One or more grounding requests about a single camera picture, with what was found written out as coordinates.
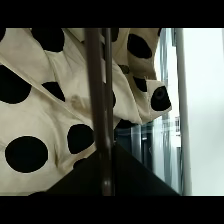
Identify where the cream black-dotted shirt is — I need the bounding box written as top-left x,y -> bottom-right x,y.
0,28 -> 173,197

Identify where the white pole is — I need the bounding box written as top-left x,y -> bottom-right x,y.
174,28 -> 194,197

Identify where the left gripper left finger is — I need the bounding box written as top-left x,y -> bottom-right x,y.
46,150 -> 103,197

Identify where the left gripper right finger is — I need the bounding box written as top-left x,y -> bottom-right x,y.
112,143 -> 181,197

